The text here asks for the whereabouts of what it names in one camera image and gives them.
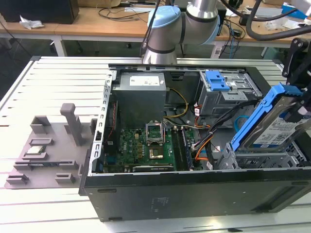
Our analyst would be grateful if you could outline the metal socket cover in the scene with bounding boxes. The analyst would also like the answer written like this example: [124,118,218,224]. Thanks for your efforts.
[145,120,166,145]

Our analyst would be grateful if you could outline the black graphics card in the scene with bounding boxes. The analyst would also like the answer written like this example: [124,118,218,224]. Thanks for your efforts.
[132,165,175,173]

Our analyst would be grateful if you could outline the wooden desk with white frame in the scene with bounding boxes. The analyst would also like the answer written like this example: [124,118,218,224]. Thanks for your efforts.
[0,0,311,58]

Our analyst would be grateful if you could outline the thick black cable hose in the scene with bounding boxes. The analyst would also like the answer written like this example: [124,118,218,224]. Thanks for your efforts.
[220,0,311,41]

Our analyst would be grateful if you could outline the CPU socket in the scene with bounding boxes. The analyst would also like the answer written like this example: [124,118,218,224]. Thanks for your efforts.
[147,144,166,161]

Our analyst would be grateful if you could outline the dark RAM stick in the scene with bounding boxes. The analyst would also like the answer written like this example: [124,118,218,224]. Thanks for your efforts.
[26,162,75,169]

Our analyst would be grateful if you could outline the clear plastic bag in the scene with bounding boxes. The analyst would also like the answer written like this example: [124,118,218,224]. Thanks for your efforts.
[264,19,296,31]

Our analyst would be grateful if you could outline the small black computer tower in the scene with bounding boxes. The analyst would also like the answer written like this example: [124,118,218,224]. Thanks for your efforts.
[217,8,228,37]

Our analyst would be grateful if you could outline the metal disk bay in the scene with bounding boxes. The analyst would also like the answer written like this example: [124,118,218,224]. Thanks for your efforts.
[216,139,308,170]

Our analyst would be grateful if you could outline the orange yellow wire bundle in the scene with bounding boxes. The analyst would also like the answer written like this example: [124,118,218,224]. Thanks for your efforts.
[193,147,210,162]

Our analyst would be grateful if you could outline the grey parts rack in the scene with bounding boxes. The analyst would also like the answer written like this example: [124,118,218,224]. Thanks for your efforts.
[4,103,98,190]

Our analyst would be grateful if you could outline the black open PC case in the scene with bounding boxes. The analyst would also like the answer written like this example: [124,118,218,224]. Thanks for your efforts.
[78,63,311,223]

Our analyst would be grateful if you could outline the grey power supply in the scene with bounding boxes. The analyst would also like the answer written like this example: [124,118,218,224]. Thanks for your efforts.
[112,72,170,122]

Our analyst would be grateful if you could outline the black RAM slot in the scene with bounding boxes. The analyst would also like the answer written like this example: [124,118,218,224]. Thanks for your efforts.
[175,128,187,171]
[182,128,194,171]
[171,128,183,171]
[178,128,190,171]

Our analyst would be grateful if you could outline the silver CPU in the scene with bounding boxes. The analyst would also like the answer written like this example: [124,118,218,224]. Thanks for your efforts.
[26,146,47,156]

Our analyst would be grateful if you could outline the metal locking lever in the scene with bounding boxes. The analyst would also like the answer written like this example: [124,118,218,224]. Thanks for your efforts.
[161,118,171,144]

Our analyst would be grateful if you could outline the grey multicolour wire bundle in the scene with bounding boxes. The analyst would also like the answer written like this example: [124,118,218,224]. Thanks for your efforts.
[164,118,212,130]

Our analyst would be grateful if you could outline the grey flat box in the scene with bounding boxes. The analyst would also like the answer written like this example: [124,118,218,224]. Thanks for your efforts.
[259,7,284,17]

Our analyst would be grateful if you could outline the blue disk data wire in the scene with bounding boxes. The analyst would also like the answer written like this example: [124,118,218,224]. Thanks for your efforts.
[234,116,249,130]

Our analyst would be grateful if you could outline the white power strip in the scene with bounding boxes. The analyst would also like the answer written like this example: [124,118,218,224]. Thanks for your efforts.
[210,45,223,59]

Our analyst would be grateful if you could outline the wide black equipment case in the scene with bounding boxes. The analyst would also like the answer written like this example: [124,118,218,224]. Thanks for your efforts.
[0,0,80,25]

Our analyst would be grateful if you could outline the crumpled white paper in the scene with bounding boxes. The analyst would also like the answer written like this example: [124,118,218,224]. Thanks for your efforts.
[19,15,45,30]

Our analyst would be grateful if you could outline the black cable bundle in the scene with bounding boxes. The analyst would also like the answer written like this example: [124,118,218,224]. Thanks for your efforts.
[191,98,259,152]

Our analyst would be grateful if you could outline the blue cardboard box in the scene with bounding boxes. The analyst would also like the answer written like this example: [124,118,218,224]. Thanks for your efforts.
[281,1,311,20]

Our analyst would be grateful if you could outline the grey metal drive cage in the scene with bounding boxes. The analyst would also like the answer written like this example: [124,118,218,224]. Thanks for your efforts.
[197,70,264,117]

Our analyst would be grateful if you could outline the yellow power wires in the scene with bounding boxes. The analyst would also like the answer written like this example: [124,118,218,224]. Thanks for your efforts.
[163,87,190,120]

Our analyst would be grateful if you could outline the blue plastic drive latch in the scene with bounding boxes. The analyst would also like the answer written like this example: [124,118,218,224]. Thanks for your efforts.
[205,70,231,92]

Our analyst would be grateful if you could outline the thin black camera cable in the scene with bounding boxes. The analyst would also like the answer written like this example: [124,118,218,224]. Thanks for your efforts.
[140,0,161,59]

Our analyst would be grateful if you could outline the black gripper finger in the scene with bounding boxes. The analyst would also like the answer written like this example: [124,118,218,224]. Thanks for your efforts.
[281,37,306,84]
[284,92,311,123]

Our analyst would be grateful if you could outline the green motherboard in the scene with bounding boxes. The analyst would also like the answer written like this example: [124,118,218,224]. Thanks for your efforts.
[103,121,202,173]

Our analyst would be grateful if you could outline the hard disk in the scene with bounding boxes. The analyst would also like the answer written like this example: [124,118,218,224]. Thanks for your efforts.
[230,82,311,153]

